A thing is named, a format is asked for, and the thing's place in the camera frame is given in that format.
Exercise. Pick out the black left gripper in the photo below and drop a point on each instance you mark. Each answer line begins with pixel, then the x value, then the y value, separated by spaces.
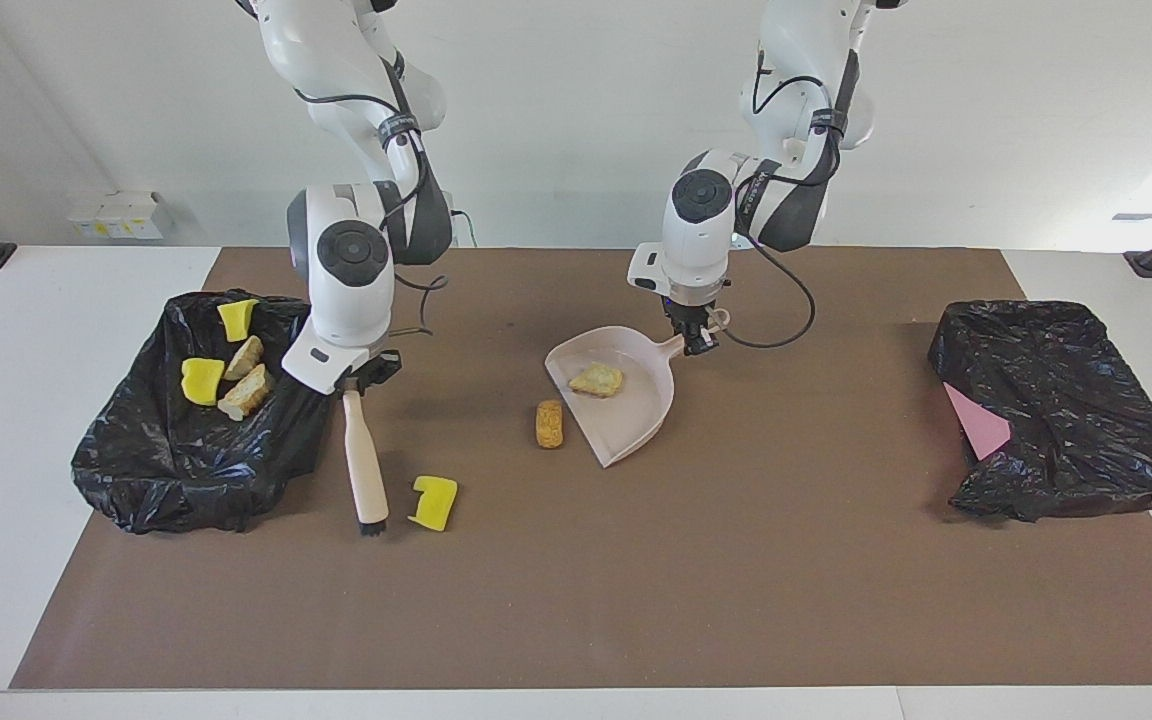
pixel 691 307

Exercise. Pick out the small pale foam scrap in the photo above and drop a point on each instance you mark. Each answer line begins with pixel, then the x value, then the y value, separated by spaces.
pixel 244 358

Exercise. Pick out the large pale foam scrap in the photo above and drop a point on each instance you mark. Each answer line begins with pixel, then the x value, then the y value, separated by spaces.
pixel 248 392

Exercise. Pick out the orange brown fried nugget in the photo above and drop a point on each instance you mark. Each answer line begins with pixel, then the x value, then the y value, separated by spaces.
pixel 549 425

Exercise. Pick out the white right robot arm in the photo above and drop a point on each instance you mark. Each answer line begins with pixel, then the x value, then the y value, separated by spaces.
pixel 346 300

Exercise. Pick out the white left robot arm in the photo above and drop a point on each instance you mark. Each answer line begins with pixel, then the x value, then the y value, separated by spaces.
pixel 696 250

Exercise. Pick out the pale pink plastic dustpan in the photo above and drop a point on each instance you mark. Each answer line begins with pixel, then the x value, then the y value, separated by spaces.
pixel 636 420

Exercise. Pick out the beige hand brush black bristles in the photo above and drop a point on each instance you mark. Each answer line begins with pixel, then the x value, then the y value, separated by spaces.
pixel 366 460

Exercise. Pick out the black bag lined bin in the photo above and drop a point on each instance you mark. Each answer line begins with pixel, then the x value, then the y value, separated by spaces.
pixel 156 460

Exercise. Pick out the black bag on pink bin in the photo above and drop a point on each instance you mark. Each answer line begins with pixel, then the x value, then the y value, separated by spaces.
pixel 1076 400

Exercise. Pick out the large yellow sponge chunk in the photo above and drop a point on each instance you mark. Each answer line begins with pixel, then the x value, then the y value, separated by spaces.
pixel 202 382

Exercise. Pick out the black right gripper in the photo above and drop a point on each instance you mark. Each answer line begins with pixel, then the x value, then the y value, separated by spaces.
pixel 356 380

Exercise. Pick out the yellow notched sponge piece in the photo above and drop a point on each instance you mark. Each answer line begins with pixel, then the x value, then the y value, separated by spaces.
pixel 434 505

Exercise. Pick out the yellow sponge chunk green edge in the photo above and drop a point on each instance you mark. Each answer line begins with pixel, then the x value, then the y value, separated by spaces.
pixel 236 318

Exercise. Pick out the brown table mat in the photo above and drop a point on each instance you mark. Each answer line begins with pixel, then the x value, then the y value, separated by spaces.
pixel 636 620

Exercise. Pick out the white wall socket box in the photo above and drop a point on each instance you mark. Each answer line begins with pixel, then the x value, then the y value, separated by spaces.
pixel 116 215

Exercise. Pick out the pink bin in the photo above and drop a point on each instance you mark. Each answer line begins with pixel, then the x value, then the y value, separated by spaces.
pixel 978 425

